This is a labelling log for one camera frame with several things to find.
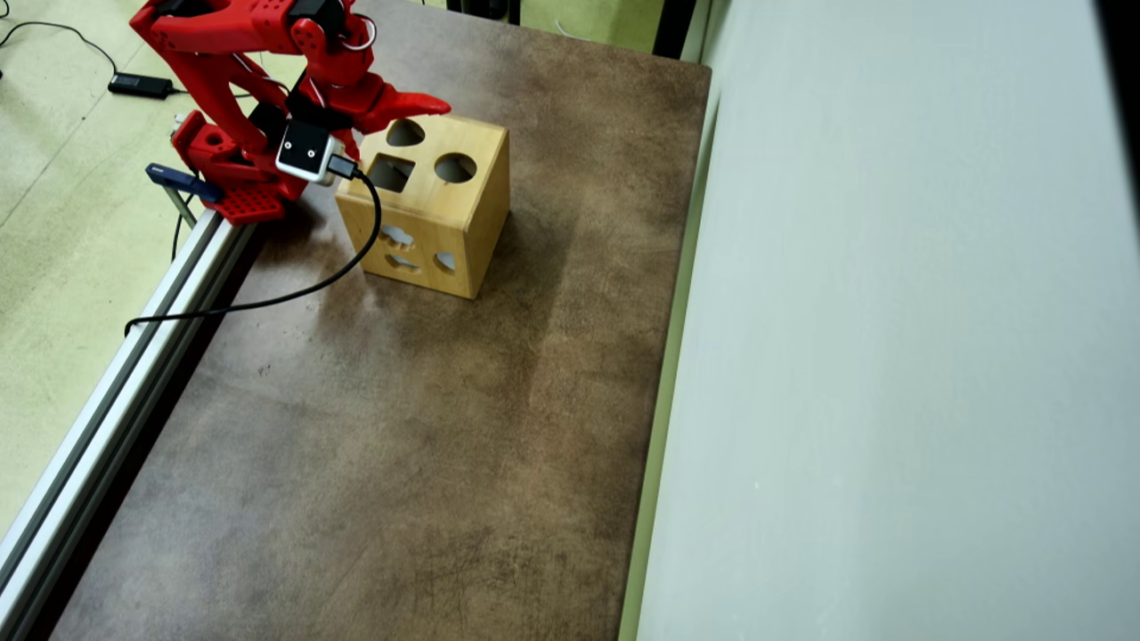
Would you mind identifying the black power adapter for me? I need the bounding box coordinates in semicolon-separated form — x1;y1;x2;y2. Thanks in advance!
108;73;175;100

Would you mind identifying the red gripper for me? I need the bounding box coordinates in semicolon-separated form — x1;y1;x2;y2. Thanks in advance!
287;76;452;164

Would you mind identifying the blue clamp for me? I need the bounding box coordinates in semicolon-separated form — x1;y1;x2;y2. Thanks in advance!
145;163;224;228

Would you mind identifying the thin black power cable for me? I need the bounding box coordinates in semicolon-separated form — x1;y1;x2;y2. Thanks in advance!
0;20;121;81

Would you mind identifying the dark vertical post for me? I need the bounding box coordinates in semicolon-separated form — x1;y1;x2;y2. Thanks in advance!
653;0;697;61

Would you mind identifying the silver black camera box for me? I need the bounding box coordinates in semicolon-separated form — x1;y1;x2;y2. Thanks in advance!
275;118;346;186

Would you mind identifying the black camera cable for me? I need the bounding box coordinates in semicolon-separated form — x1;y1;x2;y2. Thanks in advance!
125;153;384;337

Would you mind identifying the aluminium profile rail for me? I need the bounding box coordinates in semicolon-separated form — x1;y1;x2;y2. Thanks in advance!
0;209;259;641

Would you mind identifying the wooden shape sorter box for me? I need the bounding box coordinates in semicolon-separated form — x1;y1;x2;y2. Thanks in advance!
335;113;511;300

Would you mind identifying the black furniture base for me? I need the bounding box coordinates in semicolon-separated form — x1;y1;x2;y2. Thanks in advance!
445;0;522;23

